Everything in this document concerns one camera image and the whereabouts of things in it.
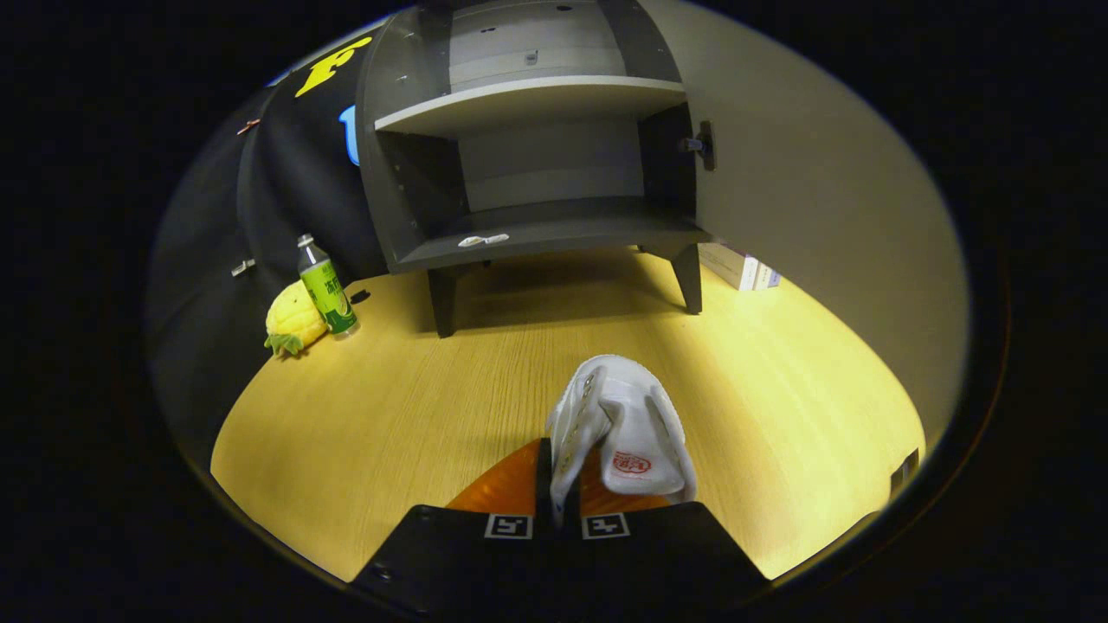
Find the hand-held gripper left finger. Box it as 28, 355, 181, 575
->
351, 437, 559, 620

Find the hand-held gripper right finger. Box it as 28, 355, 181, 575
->
563, 472, 771, 611

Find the white shoe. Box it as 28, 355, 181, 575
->
545, 354, 699, 529

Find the beige shoe cabinet door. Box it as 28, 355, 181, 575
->
641, 0, 970, 451

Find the dark grey shoe cabinet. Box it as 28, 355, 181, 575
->
355, 0, 715, 339

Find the black door handle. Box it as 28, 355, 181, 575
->
678, 120, 717, 171

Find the yellow pineapple plush toy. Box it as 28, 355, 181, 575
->
264, 279, 331, 357

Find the green label drink bottle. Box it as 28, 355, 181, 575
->
297, 234, 360, 340

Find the black backdrop cloth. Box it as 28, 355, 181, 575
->
147, 35, 390, 468

